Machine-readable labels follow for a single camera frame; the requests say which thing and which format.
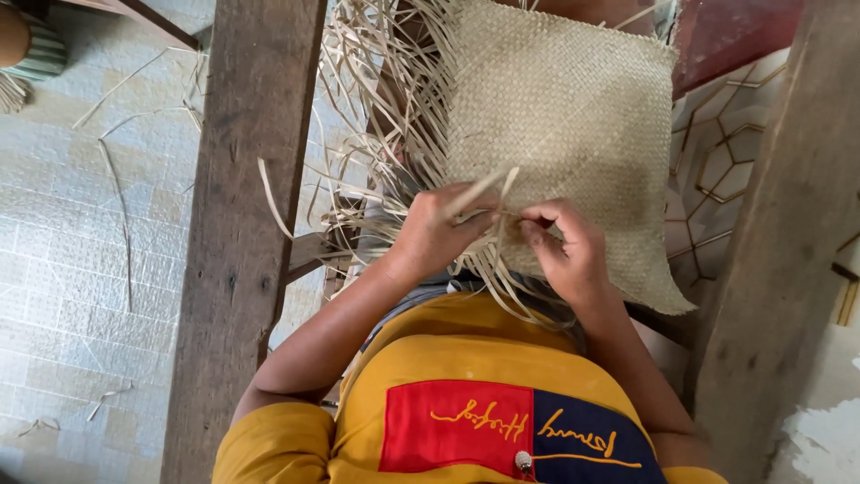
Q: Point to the person's left hand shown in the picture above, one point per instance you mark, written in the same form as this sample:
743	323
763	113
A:
430	232

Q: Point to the yellow shirt with colour patch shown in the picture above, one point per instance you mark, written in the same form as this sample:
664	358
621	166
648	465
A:
443	363

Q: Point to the dark weathered wooden post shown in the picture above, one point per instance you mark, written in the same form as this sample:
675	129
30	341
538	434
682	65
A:
248	201

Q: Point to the small round beaded brooch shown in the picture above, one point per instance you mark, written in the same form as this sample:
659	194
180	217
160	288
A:
523	461

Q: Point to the slanted dark wooden rail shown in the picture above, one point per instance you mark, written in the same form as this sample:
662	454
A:
148	20

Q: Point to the person's right hand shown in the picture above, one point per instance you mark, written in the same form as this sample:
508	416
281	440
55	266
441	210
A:
574	259

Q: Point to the tiny flat straw scrap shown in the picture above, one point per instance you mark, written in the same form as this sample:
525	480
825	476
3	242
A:
39	425

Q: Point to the straw fringe bundle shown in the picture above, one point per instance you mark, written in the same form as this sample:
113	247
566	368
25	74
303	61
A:
12	93

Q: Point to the woven pale straw mat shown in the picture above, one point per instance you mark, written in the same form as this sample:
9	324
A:
571	114

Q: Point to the long loose straw strip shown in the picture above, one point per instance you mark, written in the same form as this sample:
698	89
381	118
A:
121	208

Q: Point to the short curled straw scrap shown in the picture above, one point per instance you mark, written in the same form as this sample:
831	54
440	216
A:
107	398

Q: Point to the pale weathered wooden post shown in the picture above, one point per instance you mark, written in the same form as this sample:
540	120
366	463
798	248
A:
779	269

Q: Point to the grey lower garment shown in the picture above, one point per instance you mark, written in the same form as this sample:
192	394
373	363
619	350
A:
430	286

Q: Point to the bent loose straw strip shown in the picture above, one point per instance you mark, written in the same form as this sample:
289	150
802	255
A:
117	87

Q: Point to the wooden bench frame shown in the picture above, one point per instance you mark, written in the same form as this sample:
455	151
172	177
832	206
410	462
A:
316	252

